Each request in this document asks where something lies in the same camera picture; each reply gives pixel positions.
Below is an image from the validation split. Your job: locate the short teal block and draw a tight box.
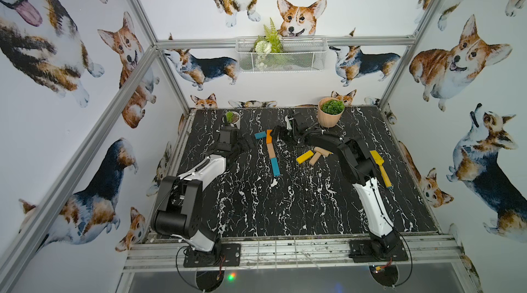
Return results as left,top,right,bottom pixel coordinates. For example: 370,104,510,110
255,131,267,140

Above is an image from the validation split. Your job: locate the orange block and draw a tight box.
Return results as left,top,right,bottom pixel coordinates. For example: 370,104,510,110
266,130,273,145

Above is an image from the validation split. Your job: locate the yellow block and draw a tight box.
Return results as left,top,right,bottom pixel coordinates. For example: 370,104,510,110
296,150,314,164

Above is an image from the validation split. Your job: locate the natural wood block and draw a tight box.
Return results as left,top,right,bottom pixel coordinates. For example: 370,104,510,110
309,153,322,165
314,147,332,157
266,143,276,159

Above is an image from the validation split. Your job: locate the long teal block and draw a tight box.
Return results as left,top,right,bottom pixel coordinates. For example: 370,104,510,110
270,158,281,177

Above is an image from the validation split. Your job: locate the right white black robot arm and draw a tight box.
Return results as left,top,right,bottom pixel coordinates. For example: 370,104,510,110
271,112,401,259

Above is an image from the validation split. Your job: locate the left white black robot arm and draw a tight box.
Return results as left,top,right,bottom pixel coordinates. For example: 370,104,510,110
150,124,255,256

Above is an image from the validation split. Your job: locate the small white plant pot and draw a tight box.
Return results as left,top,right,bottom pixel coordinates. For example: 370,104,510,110
222,111,241,130

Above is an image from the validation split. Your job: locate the terracotta plant pot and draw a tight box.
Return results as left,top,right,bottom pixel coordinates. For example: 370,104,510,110
317,97,345,128

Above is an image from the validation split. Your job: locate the green fern with white flower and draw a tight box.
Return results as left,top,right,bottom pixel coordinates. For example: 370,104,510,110
252,19,284,71

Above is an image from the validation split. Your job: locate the yellow toy shovel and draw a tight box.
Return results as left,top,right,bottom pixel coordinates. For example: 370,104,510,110
370,150,393,190

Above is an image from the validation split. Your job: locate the white wire wall basket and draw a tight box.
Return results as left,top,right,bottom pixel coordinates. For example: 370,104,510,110
236,36,329,72

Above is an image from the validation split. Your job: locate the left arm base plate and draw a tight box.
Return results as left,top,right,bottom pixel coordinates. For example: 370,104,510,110
183,243,242,268

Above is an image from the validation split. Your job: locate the aluminium front rail frame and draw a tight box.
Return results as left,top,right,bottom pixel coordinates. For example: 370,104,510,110
123,235,462,273

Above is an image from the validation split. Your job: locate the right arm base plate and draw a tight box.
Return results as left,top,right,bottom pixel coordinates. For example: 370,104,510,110
349,240,409,263

